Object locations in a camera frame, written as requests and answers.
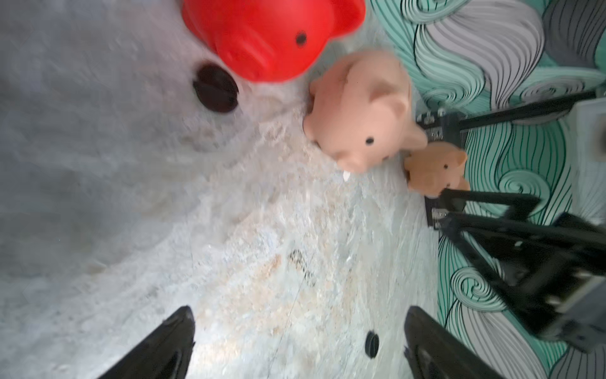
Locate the pink piggy bank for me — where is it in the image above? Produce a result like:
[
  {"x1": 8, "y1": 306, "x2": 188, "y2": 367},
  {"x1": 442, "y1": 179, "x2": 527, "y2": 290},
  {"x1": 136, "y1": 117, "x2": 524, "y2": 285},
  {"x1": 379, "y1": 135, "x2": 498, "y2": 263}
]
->
[
  {"x1": 303, "y1": 50, "x2": 428, "y2": 174},
  {"x1": 403, "y1": 141, "x2": 470, "y2": 198}
]

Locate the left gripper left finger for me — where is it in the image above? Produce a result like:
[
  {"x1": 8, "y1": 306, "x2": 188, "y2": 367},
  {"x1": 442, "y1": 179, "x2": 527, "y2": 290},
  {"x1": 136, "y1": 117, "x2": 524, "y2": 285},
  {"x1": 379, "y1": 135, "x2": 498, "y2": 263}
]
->
[{"x1": 99, "y1": 306, "x2": 195, "y2": 379}]

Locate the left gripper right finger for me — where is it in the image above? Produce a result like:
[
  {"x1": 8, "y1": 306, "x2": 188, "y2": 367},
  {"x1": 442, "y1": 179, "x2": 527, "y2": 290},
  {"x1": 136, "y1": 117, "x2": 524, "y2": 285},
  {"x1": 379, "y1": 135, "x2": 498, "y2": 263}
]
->
[{"x1": 404, "y1": 306, "x2": 502, "y2": 379}]

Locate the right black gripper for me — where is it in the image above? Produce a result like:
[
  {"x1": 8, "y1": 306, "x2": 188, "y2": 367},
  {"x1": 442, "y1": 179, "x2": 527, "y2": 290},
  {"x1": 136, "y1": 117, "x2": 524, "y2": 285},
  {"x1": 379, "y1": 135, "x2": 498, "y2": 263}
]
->
[{"x1": 439, "y1": 189, "x2": 605, "y2": 353}]

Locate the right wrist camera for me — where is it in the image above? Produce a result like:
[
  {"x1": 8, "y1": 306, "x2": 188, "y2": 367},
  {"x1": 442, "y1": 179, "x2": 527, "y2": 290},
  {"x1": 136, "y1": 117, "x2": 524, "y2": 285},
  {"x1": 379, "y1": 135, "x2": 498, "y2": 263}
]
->
[{"x1": 567, "y1": 98, "x2": 605, "y2": 216}]

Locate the red piggy bank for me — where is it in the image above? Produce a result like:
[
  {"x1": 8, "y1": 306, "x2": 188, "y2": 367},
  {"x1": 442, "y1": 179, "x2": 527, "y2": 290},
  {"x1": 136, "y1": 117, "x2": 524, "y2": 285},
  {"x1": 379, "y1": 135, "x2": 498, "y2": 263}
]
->
[{"x1": 181, "y1": 0, "x2": 366, "y2": 82}]

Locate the black piggy bank plug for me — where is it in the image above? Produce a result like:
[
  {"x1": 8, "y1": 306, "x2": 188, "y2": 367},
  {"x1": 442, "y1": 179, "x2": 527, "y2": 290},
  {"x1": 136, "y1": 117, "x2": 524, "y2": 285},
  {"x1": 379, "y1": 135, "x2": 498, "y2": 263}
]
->
[{"x1": 193, "y1": 63, "x2": 239, "y2": 114}]

